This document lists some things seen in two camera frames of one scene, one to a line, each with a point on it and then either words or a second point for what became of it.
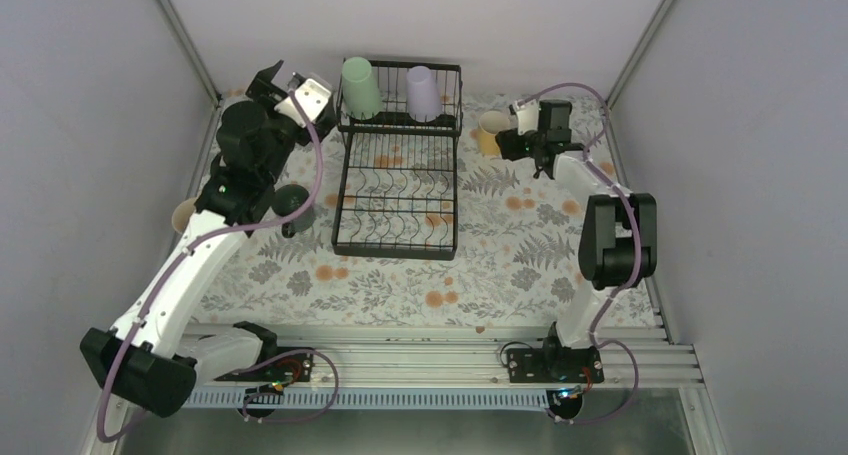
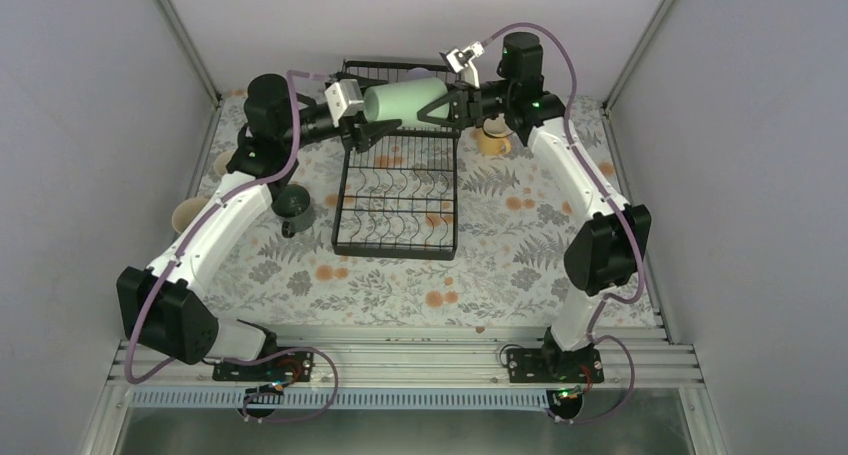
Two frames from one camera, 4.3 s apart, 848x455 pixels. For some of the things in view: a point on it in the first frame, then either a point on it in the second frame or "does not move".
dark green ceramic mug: (288, 200) does not move
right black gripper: (508, 145) → (463, 105)
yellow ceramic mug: (491, 123) does not move
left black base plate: (294, 369) does not move
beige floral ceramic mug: (182, 214) does not move
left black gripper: (262, 86) → (369, 135)
